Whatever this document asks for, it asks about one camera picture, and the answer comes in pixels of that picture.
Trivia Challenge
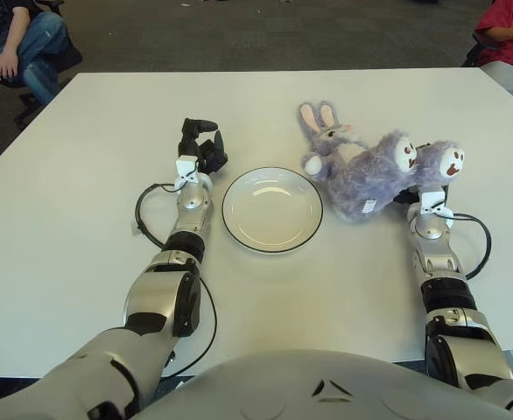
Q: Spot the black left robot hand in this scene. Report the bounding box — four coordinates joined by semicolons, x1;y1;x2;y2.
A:
177;116;229;176

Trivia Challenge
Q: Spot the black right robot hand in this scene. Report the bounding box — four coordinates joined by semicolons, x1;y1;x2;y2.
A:
391;185;423;206

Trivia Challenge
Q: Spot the purple plush bunny doll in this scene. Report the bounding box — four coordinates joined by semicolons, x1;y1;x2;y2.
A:
299;100;467;225

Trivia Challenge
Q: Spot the white plate with dark rim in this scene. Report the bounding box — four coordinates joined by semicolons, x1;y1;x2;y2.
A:
221;167;325;254

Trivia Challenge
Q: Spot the black office chair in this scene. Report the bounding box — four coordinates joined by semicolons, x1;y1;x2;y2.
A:
461;30;489;69
0;25;84;132

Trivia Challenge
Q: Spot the person in red shirt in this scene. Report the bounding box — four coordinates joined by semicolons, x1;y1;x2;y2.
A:
474;0;513;100

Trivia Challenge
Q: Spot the person in blue jeans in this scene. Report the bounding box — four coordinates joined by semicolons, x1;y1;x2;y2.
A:
0;0;72;106

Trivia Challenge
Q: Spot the grey robot torso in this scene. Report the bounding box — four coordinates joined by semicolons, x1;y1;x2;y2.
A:
140;348;513;420

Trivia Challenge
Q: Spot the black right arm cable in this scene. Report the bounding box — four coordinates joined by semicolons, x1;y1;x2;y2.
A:
451;212;493;281

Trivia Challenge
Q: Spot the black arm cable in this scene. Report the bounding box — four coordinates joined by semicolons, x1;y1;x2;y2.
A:
451;212;493;281
135;182;219;378

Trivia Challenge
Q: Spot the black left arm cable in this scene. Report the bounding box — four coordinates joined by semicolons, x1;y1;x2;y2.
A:
135;182;219;378

